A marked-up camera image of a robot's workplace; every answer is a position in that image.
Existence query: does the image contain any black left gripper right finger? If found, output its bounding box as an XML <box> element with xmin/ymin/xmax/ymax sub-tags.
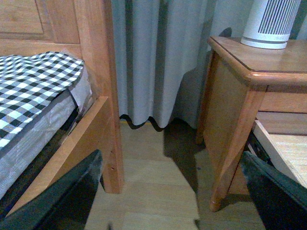
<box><xmin>240</xmin><ymin>151</ymin><xmax>307</xmax><ymax>230</ymax></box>

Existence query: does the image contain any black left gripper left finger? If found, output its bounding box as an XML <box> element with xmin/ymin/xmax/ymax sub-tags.
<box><xmin>0</xmin><ymin>150</ymin><xmax>103</xmax><ymax>230</ymax></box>

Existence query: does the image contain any wooden drawer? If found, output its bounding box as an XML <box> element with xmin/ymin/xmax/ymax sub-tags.
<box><xmin>249</xmin><ymin>112</ymin><xmax>307</xmax><ymax>187</ymax></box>

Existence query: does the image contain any plastic wrapped mattress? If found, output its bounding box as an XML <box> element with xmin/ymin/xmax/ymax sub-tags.
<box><xmin>0</xmin><ymin>67</ymin><xmax>93</xmax><ymax>197</ymax></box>

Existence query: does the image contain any wooden nightstand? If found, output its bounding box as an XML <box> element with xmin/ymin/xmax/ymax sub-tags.
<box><xmin>196</xmin><ymin>36</ymin><xmax>307</xmax><ymax>212</ymax></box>

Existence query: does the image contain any checkered bed sheet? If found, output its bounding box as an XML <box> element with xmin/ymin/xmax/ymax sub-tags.
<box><xmin>0</xmin><ymin>51</ymin><xmax>84</xmax><ymax>148</ymax></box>

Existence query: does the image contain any white air purifier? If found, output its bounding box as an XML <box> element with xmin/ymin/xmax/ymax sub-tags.
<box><xmin>240</xmin><ymin>0</ymin><xmax>301</xmax><ymax>49</ymax></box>

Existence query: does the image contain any grey curtain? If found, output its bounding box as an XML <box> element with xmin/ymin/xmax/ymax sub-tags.
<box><xmin>112</xmin><ymin>0</ymin><xmax>253</xmax><ymax>128</ymax></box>

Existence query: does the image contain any wooden bed frame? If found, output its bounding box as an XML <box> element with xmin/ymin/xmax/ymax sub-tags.
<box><xmin>0</xmin><ymin>0</ymin><xmax>124</xmax><ymax>211</ymax></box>

